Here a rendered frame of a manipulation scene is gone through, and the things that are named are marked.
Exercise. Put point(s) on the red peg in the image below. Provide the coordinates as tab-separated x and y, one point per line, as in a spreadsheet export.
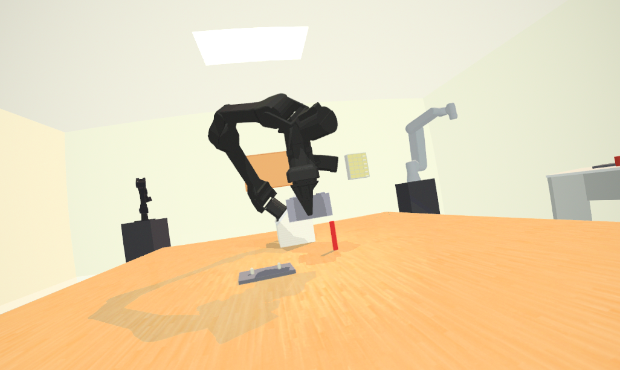
334	235

